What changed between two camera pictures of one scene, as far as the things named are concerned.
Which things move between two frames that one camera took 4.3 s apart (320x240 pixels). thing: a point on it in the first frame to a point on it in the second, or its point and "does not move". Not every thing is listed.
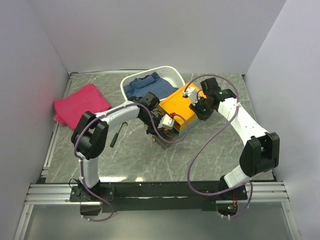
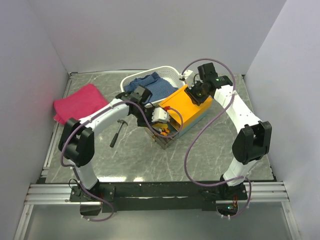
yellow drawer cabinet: x=178 y=107 does not move
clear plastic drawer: x=166 y=138 does not move
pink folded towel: x=90 y=98 does not move
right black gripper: x=200 y=115 to x=195 y=100
